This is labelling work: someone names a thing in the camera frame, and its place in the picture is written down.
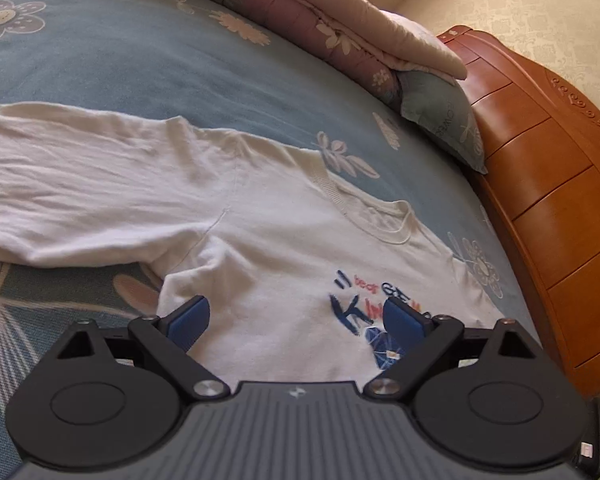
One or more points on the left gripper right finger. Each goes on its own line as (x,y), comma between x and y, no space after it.
(427,344)

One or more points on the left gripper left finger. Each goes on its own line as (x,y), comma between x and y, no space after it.
(163,345)

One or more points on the white printed sweatshirt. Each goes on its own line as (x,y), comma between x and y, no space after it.
(296,262)

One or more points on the wooden headboard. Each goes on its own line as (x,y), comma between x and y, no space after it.
(541,135)

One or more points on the green flower pillow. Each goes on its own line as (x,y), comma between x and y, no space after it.
(442,110)

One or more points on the blue patterned bed sheet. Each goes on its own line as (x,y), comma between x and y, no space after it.
(199,60)

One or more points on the pink floral folded quilt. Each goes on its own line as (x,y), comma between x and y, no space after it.
(366,44)

